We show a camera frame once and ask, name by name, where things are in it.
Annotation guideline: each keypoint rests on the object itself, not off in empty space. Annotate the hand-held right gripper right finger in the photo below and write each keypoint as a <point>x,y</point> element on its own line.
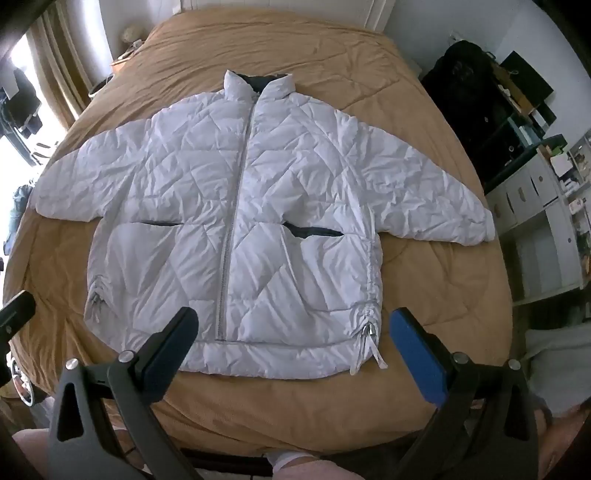
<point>418,357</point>

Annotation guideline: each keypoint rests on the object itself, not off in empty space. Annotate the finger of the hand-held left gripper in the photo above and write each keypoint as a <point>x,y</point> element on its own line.
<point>18,311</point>

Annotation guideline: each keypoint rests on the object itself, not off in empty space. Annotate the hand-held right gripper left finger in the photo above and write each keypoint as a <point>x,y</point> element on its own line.
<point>168,355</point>

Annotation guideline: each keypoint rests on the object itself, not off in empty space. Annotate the white puffer jacket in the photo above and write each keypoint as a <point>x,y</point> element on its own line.
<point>300,184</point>

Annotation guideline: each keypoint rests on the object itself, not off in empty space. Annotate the dark hanging clothes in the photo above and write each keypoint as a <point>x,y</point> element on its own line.
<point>23,101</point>

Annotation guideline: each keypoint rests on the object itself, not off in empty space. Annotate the round metal-rimmed object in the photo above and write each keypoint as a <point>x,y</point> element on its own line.
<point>21,385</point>

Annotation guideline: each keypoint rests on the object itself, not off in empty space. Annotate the dark blue cloth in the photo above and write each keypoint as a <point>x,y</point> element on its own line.
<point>19,212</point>

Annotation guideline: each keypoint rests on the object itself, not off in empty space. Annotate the grey cloth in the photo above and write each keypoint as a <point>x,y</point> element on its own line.
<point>558,364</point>

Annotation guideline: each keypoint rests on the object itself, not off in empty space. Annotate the white drawer cabinet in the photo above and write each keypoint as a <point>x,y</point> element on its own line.
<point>521,194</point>

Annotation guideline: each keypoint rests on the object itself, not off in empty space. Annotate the white round bin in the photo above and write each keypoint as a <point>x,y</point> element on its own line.
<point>99,87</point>

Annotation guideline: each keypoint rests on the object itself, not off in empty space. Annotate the dark shelf unit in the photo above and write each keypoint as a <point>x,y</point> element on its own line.
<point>521,134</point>

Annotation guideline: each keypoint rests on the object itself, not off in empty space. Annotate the beige curtain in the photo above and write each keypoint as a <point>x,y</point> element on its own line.
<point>60,60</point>

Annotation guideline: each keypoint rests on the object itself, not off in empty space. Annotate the black backpack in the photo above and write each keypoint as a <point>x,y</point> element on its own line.
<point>466,92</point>

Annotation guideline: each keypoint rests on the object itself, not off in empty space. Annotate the wooden nightstand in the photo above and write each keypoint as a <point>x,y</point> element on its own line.
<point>127,62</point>

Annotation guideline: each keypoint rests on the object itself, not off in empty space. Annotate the black paper bag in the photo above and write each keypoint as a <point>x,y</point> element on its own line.
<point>526,81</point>

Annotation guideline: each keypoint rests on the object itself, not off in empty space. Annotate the beige round ornament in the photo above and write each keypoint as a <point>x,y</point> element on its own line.
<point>130,34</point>

